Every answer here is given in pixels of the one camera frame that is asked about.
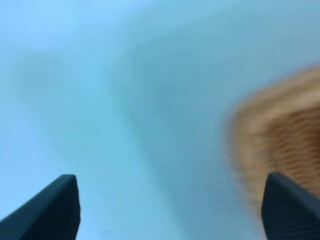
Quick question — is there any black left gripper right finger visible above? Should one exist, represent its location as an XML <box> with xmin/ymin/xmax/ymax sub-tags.
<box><xmin>261</xmin><ymin>172</ymin><xmax>320</xmax><ymax>240</ymax></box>

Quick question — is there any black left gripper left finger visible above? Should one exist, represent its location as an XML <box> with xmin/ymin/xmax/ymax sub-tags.
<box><xmin>0</xmin><ymin>174</ymin><xmax>81</xmax><ymax>240</ymax></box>

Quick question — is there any orange wicker basket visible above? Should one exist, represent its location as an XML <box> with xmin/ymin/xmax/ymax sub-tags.
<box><xmin>227</xmin><ymin>65</ymin><xmax>320</xmax><ymax>215</ymax></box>

